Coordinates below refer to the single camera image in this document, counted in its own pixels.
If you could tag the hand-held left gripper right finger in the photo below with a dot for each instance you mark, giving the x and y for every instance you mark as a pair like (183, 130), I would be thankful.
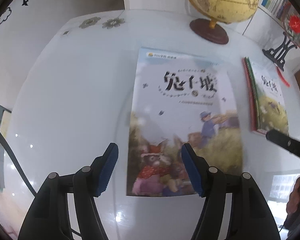
(192, 172)

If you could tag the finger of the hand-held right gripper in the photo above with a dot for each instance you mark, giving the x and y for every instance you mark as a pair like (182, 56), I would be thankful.
(285, 142)

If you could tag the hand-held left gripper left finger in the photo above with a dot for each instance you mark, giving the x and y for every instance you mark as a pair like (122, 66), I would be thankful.
(107, 170)

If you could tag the pile of picture books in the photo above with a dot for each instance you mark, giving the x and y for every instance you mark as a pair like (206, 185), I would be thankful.
(270, 100)

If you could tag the rabbit cover storybook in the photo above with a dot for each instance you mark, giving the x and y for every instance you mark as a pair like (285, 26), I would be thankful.
(177, 105)

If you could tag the person's right hand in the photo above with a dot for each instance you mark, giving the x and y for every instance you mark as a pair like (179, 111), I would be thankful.
(296, 195)

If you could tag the red tassel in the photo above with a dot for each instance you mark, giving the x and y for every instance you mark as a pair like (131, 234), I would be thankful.
(283, 78)

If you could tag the round red flower fan ornament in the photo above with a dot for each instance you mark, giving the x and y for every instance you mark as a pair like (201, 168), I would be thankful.
(275, 55)

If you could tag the grey flower table sticker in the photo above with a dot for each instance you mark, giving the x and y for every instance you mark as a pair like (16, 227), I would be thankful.
(90, 22)
(112, 23)

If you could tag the antique yellow desk globe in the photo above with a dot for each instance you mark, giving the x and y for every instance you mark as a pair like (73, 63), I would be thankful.
(222, 0)

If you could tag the small black bird decal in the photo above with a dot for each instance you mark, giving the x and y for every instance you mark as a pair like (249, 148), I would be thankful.
(25, 2)

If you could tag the cloud outline wall decal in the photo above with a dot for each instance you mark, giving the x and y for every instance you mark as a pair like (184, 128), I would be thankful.
(5, 16)

